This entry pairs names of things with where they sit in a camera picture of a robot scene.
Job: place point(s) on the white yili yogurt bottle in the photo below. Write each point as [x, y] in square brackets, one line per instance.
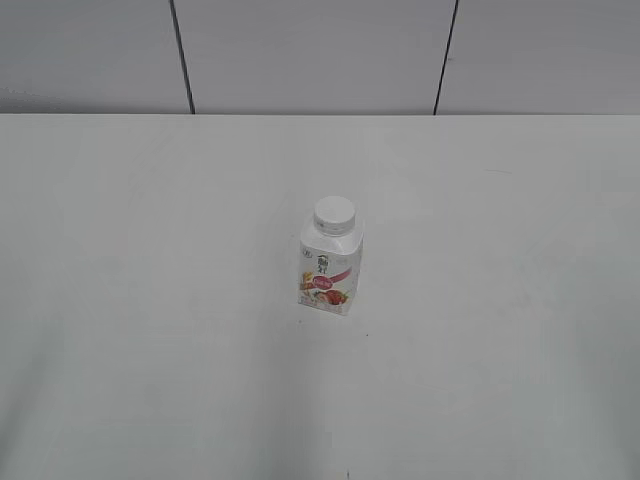
[329, 268]

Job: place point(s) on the white plastic bottle cap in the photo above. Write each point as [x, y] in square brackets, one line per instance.
[334, 216]

